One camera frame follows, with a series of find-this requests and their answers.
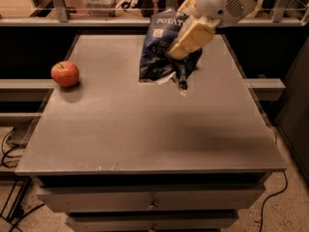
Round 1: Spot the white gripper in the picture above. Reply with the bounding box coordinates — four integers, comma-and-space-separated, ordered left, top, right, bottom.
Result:
165, 0, 258, 60

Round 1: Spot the blue potato chip bag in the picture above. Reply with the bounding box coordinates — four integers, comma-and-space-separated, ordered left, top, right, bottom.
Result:
139, 10, 202, 90

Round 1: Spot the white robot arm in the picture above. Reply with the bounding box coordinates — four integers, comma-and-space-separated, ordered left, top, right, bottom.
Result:
165, 0, 260, 60

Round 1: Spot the red apple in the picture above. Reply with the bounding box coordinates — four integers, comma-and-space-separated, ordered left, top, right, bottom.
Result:
51, 61, 79, 88

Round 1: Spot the grey upper drawer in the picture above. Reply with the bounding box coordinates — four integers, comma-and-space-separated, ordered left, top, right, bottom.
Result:
37, 185, 265, 213

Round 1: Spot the grey drawer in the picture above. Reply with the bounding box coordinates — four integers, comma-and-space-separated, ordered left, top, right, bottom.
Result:
66, 211, 239, 232
37, 185, 265, 213

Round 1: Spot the grey lower drawer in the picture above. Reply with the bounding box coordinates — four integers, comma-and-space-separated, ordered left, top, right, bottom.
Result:
66, 211, 239, 232

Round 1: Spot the grey metal shelf rail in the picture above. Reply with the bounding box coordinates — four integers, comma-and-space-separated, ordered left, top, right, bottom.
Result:
0, 0, 309, 28

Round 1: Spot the black cable right floor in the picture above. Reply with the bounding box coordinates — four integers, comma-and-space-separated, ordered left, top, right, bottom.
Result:
258, 171, 289, 232

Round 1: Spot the black cables left floor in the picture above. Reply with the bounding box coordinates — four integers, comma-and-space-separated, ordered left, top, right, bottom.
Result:
0, 119, 46, 232

